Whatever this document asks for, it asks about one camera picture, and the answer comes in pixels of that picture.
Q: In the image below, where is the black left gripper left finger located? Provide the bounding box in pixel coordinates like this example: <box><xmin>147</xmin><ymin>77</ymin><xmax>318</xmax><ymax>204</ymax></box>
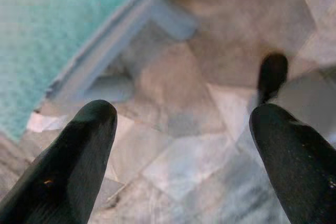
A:
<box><xmin>0</xmin><ymin>99</ymin><xmax>118</xmax><ymax>224</ymax></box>

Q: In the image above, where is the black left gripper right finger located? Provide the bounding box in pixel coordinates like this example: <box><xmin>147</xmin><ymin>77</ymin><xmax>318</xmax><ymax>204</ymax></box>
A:
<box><xmin>249</xmin><ymin>103</ymin><xmax>336</xmax><ymax>224</ymax></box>

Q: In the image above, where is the teal fleece cushion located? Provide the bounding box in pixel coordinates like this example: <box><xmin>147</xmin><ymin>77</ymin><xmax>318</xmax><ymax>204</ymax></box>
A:
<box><xmin>0</xmin><ymin>0</ymin><xmax>161</xmax><ymax>143</ymax></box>

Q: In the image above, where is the light blue child chair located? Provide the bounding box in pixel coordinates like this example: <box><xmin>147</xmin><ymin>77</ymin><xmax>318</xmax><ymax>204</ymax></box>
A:
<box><xmin>34</xmin><ymin>0</ymin><xmax>200</xmax><ymax>111</ymax></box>

